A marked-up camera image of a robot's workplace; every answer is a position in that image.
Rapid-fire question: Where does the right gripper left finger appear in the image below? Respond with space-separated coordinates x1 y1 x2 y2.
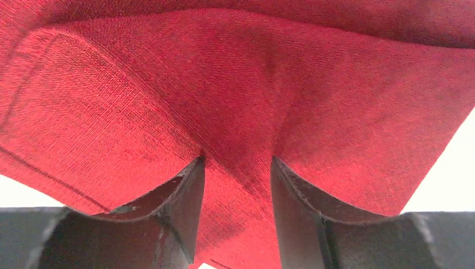
1 156 205 268

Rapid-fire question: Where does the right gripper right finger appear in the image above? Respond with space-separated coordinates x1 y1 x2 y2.
271 158 474 268

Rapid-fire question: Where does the red cloth napkin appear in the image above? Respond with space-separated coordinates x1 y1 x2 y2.
1 1 474 268

